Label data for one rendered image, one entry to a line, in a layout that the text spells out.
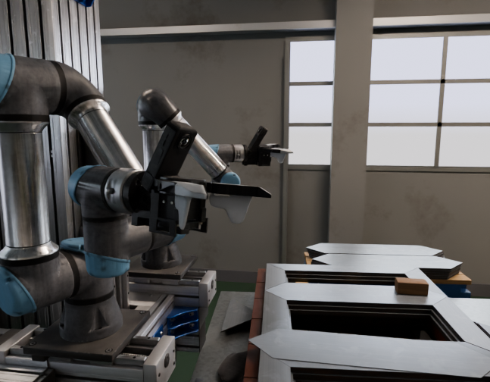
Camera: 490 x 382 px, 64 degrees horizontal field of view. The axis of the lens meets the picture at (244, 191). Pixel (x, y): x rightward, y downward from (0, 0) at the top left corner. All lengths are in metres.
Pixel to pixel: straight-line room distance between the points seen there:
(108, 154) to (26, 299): 0.34
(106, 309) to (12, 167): 0.40
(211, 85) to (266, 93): 0.53
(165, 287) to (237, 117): 2.57
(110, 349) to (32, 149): 0.47
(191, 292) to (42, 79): 0.88
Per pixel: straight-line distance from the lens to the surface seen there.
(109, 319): 1.07
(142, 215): 0.63
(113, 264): 0.73
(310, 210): 3.85
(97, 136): 0.89
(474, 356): 1.45
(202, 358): 1.63
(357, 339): 1.40
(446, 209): 4.05
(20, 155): 0.91
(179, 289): 1.48
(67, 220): 1.22
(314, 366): 1.25
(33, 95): 0.90
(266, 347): 1.32
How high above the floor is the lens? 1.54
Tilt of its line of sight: 9 degrees down
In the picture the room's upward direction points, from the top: straight up
